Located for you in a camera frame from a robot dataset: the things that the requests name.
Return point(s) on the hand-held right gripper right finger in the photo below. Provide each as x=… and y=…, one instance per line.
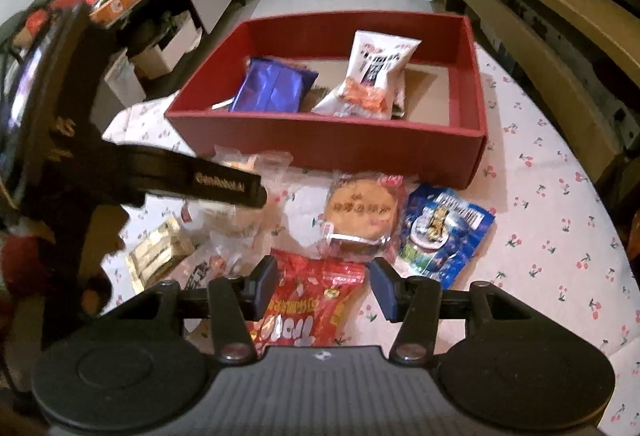
x=384, y=291

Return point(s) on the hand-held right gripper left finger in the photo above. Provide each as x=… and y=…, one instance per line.
x=262, y=288

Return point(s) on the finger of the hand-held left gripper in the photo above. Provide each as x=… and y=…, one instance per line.
x=220, y=186

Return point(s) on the bun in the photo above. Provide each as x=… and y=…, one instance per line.
x=240, y=226

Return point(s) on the red snack packet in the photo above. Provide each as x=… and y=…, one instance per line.
x=310, y=296

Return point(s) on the blue snack packet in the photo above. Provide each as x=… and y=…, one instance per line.
x=445, y=236

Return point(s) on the round pastry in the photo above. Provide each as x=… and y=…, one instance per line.
x=362, y=211

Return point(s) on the red cardboard box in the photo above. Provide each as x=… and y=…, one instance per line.
x=325, y=141

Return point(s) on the purple foil packet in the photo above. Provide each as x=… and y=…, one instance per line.
x=272, y=84

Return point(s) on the white and orange snack packet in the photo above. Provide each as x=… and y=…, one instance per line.
x=372, y=71

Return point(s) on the gold snack packet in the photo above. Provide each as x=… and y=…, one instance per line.
x=160, y=253

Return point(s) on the open cardboard box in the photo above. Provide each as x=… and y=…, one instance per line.
x=167, y=46

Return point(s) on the flat orange box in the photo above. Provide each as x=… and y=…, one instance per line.
x=117, y=5

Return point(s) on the white cherry print tablecloth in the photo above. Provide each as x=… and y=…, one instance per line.
x=540, y=236

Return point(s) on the wooden television cabinet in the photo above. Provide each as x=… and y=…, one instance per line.
x=550, y=16

